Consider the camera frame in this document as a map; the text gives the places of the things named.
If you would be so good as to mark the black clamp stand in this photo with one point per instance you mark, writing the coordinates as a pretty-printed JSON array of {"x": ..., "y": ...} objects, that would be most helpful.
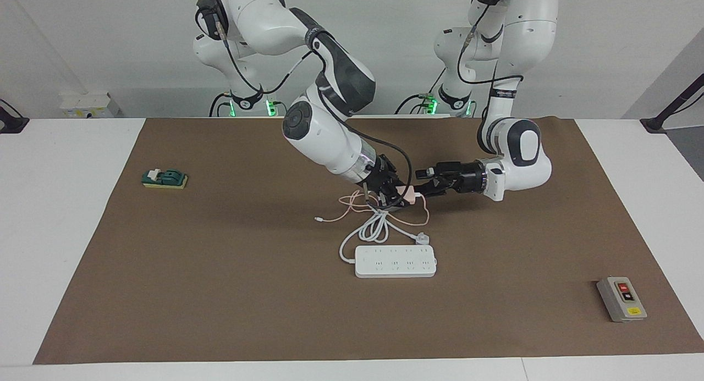
[{"x": 679, "y": 103}]

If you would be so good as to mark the pink charger plug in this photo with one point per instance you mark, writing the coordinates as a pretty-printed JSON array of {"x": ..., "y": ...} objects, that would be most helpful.
[{"x": 411, "y": 193}]

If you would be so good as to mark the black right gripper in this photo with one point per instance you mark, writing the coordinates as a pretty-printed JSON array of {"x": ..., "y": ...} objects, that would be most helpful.
[{"x": 378, "y": 177}]

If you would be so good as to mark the brown table mat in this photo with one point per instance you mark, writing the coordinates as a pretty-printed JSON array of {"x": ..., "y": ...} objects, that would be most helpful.
[{"x": 220, "y": 315}]

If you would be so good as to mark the green knife switch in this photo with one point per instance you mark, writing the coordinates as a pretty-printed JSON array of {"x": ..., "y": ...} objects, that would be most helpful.
[{"x": 168, "y": 178}]

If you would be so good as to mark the white wall socket box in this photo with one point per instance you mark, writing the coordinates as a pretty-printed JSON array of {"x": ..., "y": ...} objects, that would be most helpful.
[{"x": 85, "y": 106}]

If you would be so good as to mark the black clamp mount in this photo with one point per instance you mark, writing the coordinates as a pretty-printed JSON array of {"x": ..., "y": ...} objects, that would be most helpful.
[{"x": 11, "y": 122}]

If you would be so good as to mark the grey push-button switch box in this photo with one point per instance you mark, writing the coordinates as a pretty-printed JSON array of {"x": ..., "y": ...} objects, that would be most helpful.
[{"x": 621, "y": 299}]

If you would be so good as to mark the white power strip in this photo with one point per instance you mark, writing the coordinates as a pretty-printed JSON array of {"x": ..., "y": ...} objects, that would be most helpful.
[{"x": 396, "y": 261}]

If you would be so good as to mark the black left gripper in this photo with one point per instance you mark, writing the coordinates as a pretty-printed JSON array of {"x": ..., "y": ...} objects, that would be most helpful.
[{"x": 462, "y": 178}]

